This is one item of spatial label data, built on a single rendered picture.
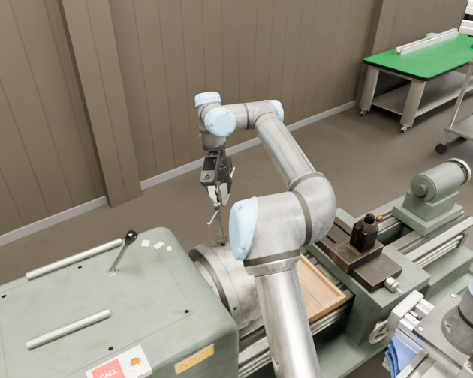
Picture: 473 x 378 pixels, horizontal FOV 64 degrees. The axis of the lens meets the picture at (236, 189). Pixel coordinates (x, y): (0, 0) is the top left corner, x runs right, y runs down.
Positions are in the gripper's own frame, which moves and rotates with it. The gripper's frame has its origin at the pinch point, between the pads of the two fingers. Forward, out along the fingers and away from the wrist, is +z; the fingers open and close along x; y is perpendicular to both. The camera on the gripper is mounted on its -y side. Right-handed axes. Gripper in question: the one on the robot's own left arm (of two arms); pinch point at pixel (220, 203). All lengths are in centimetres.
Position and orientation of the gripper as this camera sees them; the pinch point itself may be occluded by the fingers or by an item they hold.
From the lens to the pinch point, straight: 123.5
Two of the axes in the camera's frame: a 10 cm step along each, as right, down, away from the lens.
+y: 2.3, -4.4, 8.7
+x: -9.7, 0.0, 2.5
